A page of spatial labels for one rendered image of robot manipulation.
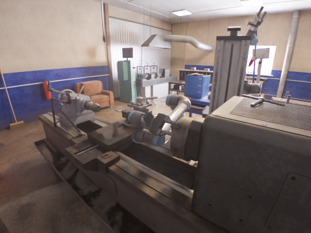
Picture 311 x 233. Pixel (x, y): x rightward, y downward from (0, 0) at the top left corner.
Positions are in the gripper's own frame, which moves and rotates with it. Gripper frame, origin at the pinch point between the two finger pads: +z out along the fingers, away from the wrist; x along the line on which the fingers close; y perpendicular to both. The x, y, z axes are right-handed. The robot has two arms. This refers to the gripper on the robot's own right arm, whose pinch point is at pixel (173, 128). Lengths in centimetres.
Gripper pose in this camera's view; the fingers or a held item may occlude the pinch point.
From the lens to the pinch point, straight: 89.5
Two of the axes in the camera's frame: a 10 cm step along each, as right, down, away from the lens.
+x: -4.7, 8.2, -3.3
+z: 7.8, 2.2, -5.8
